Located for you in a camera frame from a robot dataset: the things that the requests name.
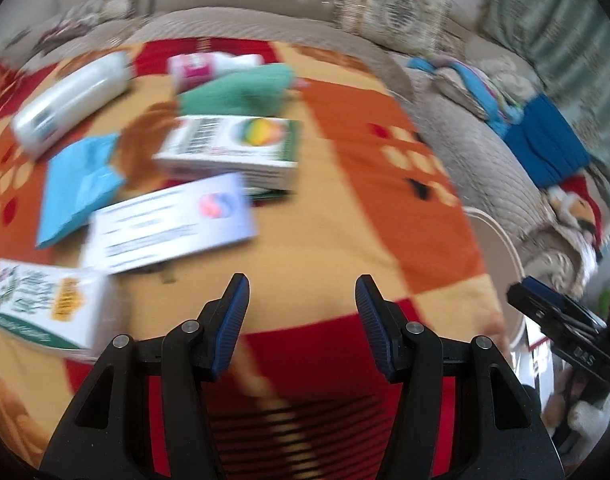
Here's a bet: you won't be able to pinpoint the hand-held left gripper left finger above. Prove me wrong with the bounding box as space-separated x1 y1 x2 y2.
39 273 251 480

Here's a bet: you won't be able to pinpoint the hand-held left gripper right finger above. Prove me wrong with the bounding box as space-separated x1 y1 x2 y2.
355 274 566 480

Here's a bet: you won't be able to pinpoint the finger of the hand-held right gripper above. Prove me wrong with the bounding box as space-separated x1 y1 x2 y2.
526 275 606 333
506 282 586 341

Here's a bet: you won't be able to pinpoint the white plastic bucket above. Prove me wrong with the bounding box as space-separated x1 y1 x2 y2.
462 205 528 361

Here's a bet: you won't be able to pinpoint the white and green medicine box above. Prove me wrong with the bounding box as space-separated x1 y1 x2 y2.
152 115 304 192

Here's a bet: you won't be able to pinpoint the green and white milk carton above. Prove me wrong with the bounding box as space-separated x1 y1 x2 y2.
0 258 115 361

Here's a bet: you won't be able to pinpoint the blue plastic bag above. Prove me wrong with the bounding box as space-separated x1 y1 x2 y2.
34 132 126 251

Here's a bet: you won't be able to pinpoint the green cloth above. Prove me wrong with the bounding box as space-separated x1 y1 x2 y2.
177 63 298 118

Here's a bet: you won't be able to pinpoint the plush toy with red hat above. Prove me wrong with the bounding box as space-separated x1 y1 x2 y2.
547 175 608 261

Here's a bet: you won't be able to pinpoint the orange and red printed blanket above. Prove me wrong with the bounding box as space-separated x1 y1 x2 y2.
0 35 516 480

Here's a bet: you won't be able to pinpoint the blue cushion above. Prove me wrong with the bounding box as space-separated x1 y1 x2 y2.
502 95 593 188

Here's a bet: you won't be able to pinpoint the grey tufted sofa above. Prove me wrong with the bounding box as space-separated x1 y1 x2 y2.
0 0 606 301

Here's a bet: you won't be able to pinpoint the blue patterned cloth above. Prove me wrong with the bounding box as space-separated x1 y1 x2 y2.
407 55 528 133

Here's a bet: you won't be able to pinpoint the grey and white clothes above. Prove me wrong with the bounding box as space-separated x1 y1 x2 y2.
472 52 540 96

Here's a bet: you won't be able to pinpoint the white bottle with pink label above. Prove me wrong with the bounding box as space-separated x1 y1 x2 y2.
167 52 265 93

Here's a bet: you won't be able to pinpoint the teal patterned curtain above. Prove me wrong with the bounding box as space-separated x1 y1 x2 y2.
477 0 610 126

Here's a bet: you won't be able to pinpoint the white thermos bottle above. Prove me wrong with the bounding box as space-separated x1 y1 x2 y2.
11 51 133 161

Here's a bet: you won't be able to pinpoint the large embroidered cushion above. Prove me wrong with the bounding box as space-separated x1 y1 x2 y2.
337 0 456 56

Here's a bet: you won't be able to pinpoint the pile of dark clothes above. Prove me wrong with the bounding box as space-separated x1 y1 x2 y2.
35 15 86 46

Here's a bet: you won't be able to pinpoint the small floral cushion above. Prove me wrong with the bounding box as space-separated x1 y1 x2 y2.
65 0 143 26

